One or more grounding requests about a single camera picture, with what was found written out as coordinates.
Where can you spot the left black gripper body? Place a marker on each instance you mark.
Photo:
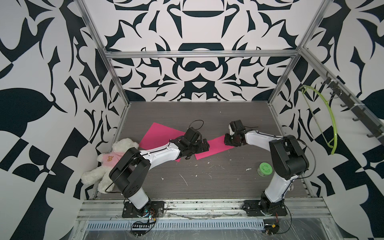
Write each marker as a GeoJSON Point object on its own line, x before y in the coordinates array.
{"type": "Point", "coordinates": [198, 148]}

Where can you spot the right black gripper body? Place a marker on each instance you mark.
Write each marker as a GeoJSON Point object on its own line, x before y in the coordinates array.
{"type": "Point", "coordinates": [230, 139]}

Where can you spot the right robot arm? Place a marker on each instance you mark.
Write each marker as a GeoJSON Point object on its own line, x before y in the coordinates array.
{"type": "Point", "coordinates": [288, 160]}

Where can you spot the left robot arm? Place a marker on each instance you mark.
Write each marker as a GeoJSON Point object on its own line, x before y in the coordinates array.
{"type": "Point", "coordinates": [130, 172]}

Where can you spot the green lidded jar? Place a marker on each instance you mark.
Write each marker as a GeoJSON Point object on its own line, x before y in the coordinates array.
{"type": "Point", "coordinates": [265, 169]}

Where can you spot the green hoop hanger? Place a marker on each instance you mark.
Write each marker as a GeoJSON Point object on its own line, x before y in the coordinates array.
{"type": "Point", "coordinates": [311, 95]}

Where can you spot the right small electronics board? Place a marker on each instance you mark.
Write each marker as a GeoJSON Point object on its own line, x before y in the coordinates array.
{"type": "Point", "coordinates": [271, 229]}

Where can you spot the small electronics board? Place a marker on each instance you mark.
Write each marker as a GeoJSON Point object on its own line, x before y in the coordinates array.
{"type": "Point", "coordinates": [142, 227]}
{"type": "Point", "coordinates": [271, 229]}

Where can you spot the white teddy bear pink shirt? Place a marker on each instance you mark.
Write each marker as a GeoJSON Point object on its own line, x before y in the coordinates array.
{"type": "Point", "coordinates": [108, 162]}

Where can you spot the left small electronics board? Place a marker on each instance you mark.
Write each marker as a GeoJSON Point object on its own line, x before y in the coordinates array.
{"type": "Point", "coordinates": [142, 227]}

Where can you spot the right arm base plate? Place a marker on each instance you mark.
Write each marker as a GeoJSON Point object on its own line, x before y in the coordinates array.
{"type": "Point", "coordinates": [264, 208]}

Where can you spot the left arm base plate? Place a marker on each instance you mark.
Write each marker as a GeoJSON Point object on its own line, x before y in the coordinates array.
{"type": "Point", "coordinates": [151, 209]}

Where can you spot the black wall hook rail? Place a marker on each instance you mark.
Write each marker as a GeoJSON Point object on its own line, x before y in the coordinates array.
{"type": "Point", "coordinates": [357, 107]}

